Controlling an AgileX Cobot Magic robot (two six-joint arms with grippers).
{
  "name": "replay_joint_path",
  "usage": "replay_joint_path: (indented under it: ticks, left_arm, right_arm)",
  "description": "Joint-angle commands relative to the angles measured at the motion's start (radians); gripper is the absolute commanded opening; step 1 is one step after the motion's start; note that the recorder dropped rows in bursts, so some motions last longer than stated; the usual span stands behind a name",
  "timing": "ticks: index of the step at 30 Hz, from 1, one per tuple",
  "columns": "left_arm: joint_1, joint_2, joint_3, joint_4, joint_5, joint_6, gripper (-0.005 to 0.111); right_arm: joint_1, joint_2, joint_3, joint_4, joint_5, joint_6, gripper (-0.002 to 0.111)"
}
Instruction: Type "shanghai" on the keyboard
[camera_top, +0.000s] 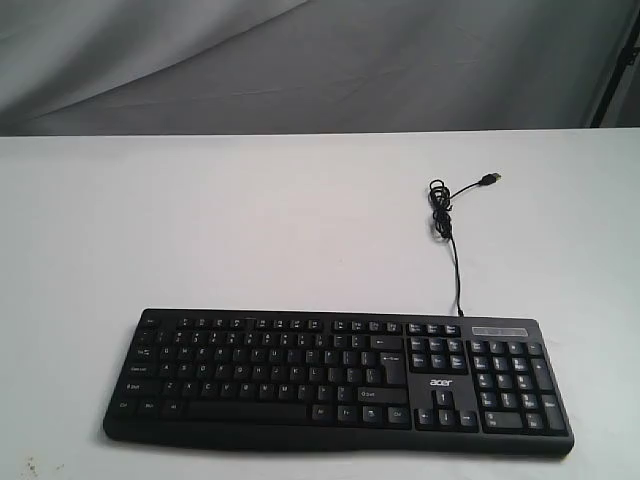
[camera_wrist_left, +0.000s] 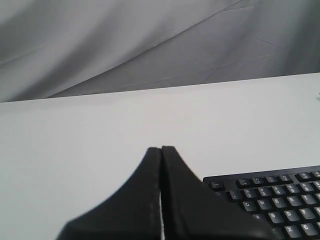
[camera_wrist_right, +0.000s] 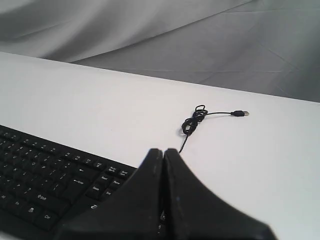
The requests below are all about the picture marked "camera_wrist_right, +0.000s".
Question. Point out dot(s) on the black acer keyboard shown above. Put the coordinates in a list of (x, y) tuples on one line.
[(43, 184)]

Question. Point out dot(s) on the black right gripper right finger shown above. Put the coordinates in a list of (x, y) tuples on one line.
[(193, 212)]

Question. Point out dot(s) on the grey backdrop cloth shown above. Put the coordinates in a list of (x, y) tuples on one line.
[(262, 46)]

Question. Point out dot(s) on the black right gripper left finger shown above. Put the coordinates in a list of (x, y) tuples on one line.
[(131, 213)]

